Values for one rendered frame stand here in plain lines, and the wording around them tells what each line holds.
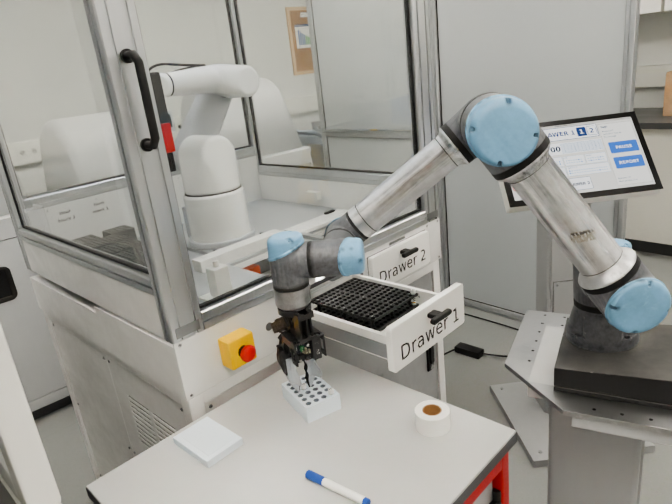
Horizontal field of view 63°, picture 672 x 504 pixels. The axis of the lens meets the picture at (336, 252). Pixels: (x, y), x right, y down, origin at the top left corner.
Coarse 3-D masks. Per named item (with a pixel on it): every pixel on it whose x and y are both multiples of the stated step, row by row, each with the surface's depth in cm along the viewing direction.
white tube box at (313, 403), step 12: (288, 384) 126; (312, 384) 124; (324, 384) 123; (288, 396) 123; (300, 396) 121; (312, 396) 120; (324, 396) 120; (336, 396) 119; (300, 408) 118; (312, 408) 116; (324, 408) 118; (336, 408) 120; (312, 420) 117
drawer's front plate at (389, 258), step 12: (408, 240) 171; (420, 240) 176; (384, 252) 163; (396, 252) 167; (420, 252) 177; (372, 264) 160; (384, 264) 164; (396, 264) 168; (420, 264) 178; (372, 276) 161; (384, 276) 165; (396, 276) 169
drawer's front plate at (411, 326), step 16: (448, 288) 133; (432, 304) 127; (448, 304) 132; (400, 320) 120; (416, 320) 123; (448, 320) 133; (400, 336) 120; (416, 336) 124; (400, 352) 121; (416, 352) 125; (400, 368) 122
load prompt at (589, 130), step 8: (560, 128) 191; (568, 128) 191; (576, 128) 191; (584, 128) 191; (592, 128) 191; (552, 136) 190; (560, 136) 190; (568, 136) 190; (576, 136) 190; (584, 136) 190; (592, 136) 190
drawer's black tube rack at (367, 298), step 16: (336, 288) 149; (352, 288) 148; (368, 288) 146; (384, 288) 145; (320, 304) 140; (336, 304) 140; (352, 304) 138; (368, 304) 137; (384, 304) 136; (416, 304) 140; (352, 320) 136; (384, 320) 134
